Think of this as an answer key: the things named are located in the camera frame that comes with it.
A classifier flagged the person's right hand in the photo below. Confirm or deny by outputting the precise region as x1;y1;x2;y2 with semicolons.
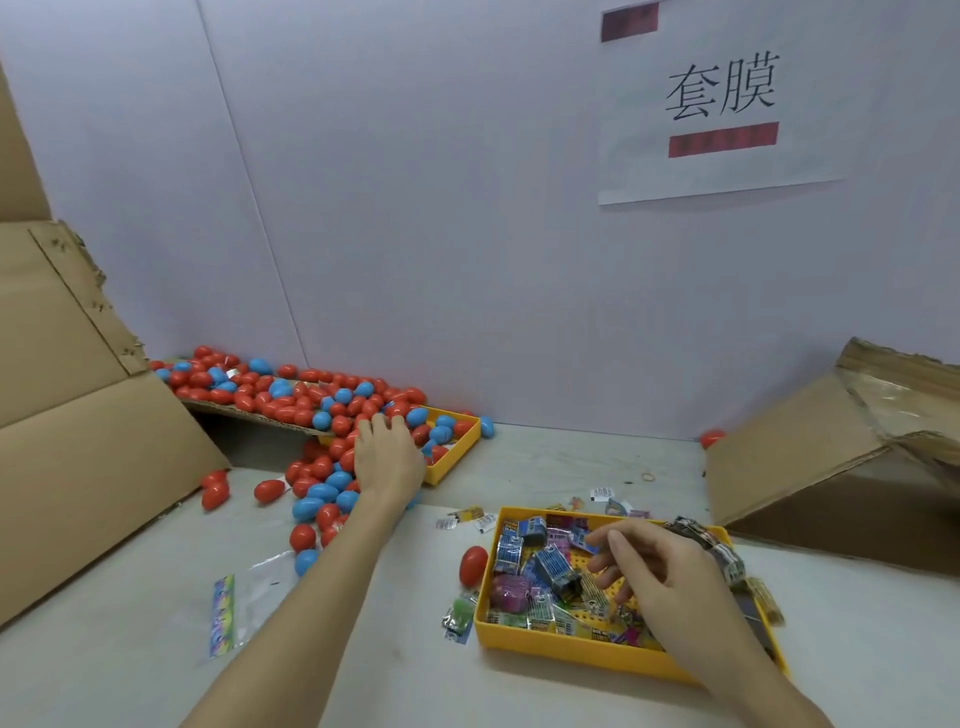
583;516;755;689

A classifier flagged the person's left hand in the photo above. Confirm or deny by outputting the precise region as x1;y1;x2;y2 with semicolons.
351;411;431;524

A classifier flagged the pile of plastic eggs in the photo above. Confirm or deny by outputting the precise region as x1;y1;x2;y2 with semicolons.
145;343;498;581

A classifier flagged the person's left forearm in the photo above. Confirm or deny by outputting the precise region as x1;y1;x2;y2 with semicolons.
177;502;416;728

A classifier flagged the yellow tray under eggs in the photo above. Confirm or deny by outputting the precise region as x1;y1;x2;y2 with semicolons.
417;403;486;491

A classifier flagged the yellow plastic tray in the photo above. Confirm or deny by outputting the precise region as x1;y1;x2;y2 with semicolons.
472;504;791;686

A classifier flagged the brown cardboard sheet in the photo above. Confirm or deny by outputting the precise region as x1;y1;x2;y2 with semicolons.
174;396;320;441

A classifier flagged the clear bag with coloured label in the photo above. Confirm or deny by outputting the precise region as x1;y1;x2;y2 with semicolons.
205;546;303;660

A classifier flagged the torn flattened cardboard box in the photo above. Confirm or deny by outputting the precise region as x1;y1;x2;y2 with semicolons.
700;336;960;576

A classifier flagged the tall brown cardboard box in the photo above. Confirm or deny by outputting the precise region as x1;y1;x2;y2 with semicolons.
0;66;231;630

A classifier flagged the white paper sign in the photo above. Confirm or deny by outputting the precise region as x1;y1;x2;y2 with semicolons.
595;0;888;209

